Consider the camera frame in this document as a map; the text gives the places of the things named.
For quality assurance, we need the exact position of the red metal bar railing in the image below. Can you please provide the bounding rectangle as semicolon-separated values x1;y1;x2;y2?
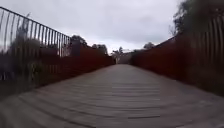
130;13;224;98
0;6;117;98

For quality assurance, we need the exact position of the grey wooden plank bridge deck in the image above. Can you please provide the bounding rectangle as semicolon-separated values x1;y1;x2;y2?
0;63;224;128

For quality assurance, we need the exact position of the large dark tree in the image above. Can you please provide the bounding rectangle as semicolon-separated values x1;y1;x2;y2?
168;0;224;38

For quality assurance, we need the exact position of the grey building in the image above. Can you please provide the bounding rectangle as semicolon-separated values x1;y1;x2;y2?
116;52;134;65

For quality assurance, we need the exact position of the row of trees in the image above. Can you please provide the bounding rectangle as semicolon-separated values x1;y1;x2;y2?
69;34;156;62

